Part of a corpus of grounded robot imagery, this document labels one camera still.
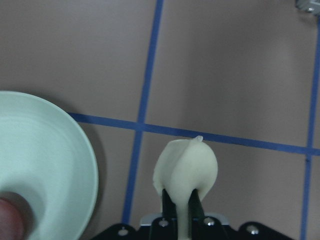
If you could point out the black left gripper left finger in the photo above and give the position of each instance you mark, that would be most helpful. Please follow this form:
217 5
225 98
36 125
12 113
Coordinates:
169 211

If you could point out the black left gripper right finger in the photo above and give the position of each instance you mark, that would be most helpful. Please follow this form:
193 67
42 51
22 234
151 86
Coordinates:
195 210

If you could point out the white steamed bun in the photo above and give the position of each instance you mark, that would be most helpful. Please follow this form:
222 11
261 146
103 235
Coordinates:
183 166

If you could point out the brown steamed bun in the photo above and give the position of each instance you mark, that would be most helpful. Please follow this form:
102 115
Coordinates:
12 225

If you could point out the light green plate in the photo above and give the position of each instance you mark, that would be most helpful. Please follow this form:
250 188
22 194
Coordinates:
46 158

